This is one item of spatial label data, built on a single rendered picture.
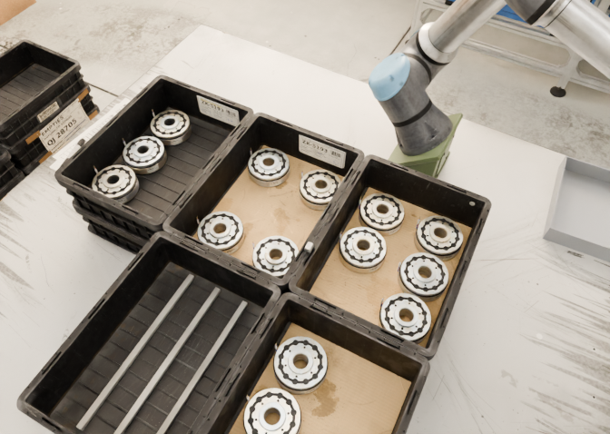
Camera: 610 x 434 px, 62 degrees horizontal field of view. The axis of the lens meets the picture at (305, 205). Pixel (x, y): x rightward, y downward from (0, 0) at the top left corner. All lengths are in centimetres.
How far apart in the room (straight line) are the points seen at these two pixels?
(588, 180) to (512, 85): 145
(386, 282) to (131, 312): 54
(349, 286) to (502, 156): 70
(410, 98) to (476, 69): 175
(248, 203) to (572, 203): 88
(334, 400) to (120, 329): 45
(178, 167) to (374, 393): 72
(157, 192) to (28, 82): 113
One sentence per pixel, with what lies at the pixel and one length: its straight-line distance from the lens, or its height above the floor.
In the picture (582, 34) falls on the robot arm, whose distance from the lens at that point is 106.
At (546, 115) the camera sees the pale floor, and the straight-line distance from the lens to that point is 290.
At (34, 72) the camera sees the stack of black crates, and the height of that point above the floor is 49.
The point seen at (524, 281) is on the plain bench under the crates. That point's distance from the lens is 137.
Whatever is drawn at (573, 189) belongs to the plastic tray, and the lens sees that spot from 160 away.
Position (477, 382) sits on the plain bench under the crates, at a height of 70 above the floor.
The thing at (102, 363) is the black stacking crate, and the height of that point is 83.
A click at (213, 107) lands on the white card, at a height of 90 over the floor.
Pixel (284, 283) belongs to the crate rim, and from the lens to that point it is 99.
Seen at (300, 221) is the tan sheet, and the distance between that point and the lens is 119.
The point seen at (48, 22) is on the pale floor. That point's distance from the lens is 357.
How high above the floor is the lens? 181
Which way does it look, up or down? 54 degrees down
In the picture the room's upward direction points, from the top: 1 degrees clockwise
